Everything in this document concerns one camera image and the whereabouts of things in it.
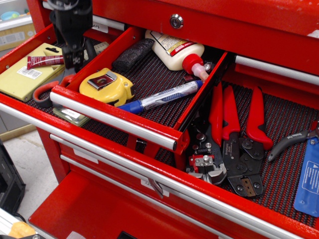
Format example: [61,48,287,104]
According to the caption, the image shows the blue white marker pen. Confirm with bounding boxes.
[118,80,203,114]

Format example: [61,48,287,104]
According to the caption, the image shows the black red drawer liner mat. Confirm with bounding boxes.
[27,45,319,234]

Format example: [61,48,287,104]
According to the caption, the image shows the yellow tape measure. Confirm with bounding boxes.
[79,68,136,107]

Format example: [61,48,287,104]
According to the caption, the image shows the cardboard box in background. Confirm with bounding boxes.
[0,23,35,51]

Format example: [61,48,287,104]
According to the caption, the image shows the black foam block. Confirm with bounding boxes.
[112,38,155,73]

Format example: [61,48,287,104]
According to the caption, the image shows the white markers label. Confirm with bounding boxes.
[92,22,109,33]

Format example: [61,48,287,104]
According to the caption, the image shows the blue plastic pouch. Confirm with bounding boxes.
[294,139,319,218]

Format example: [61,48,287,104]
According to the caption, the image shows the white glue bottle red cap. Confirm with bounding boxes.
[145,30,208,82]

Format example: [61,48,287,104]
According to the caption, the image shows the red glue tube white cap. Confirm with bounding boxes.
[27,55,64,70]

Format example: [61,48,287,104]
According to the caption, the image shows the yellow flat plastic case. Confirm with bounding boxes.
[0,43,65,102]

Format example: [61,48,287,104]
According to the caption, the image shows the grey handled small pliers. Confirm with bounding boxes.
[267,128,319,162]

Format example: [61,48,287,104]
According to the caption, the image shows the clear small plastic box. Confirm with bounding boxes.
[53,107,90,127]

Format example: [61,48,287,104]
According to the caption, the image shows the silver round drawer lock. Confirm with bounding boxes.
[169,14,184,29]

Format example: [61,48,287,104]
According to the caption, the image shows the red handled wire stripper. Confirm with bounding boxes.
[185,83,227,185]

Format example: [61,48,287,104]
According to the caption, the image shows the small red upper drawer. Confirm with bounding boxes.
[49,26,229,152]

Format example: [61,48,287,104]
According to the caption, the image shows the red grey handled scissors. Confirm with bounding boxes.
[32,37,97,108]

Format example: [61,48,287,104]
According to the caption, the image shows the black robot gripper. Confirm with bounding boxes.
[48,0,93,73]

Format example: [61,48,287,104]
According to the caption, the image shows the black crate on floor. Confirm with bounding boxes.
[0,141,26,214]

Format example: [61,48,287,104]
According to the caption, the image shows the red handled crimping pliers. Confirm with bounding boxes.
[222,86,273,198]

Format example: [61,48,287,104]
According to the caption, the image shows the white paper pieces in drawer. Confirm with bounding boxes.
[84,41,109,61]

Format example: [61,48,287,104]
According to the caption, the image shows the red metal tool chest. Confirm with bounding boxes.
[0,0,319,239]

